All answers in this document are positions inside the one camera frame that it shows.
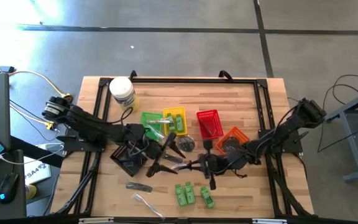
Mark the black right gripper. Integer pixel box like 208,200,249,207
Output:
180,139,249,192

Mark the black shower cap bag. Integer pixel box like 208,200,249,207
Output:
177,136,196,153
222,138,241,154

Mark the white charging cable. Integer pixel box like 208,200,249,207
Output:
0,143,65,166

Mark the black side desk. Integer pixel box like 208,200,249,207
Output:
0,136,65,220

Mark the silver aluminium bar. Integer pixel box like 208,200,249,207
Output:
78,218,115,224
252,218,288,224

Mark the green plastic basket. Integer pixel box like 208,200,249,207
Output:
139,111,165,142

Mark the yellow cable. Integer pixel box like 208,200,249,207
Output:
8,70,73,102
9,104,58,131

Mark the black plastic basket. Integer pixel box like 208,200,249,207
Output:
109,142,149,178

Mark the black floor cable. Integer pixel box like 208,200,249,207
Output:
317,73,358,153

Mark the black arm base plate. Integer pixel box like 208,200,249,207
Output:
56,133,107,153
257,129,305,154

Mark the yellow plastic basket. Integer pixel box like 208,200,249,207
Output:
162,106,188,137

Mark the white printed box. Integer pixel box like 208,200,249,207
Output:
23,155,53,186

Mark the orange plastic basket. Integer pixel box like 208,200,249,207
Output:
215,126,250,156

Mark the yellow Lysol wipes canister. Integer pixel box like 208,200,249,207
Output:
109,76,140,113

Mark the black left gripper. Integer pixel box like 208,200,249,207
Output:
142,132,187,179

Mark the red plastic basket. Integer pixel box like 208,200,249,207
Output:
196,109,225,140

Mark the black computer mouse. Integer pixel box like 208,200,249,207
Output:
0,170,21,205

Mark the green travel shampoo bottle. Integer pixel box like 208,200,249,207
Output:
183,182,196,205
175,113,185,133
174,183,188,207
165,113,176,131
200,185,216,209

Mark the blue-grey metal table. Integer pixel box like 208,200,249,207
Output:
323,85,358,183

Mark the small yellow container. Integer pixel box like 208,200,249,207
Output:
25,184,38,200

